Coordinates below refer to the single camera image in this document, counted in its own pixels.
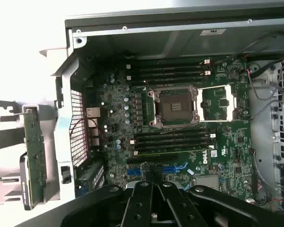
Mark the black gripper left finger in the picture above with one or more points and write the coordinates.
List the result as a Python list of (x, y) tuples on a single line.
[(139, 205)]

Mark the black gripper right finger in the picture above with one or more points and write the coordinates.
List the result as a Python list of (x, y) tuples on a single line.
[(180, 205)]

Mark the blue expansion slot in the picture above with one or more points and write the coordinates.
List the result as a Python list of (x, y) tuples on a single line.
[(133, 171)]

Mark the silver chipset heatsink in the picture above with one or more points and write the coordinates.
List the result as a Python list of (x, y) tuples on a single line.
[(207, 183)]

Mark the long black expansion slot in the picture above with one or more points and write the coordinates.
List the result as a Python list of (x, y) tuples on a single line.
[(151, 159)]

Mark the black RAM slot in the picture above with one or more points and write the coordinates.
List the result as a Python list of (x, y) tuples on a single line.
[(172, 152), (168, 80), (168, 68), (168, 74), (172, 140), (172, 134), (172, 146), (168, 62)]

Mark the green Dell motherboard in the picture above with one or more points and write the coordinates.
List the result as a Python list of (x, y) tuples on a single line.
[(227, 146)]

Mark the CPU socket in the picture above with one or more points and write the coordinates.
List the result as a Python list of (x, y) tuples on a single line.
[(174, 106)]

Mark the silver ethernet port block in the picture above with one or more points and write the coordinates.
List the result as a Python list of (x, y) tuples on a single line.
[(93, 112)]

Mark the black open PC case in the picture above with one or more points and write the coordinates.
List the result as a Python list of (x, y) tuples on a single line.
[(156, 40)]

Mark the metal socket cover frame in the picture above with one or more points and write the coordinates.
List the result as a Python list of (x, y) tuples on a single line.
[(230, 94)]

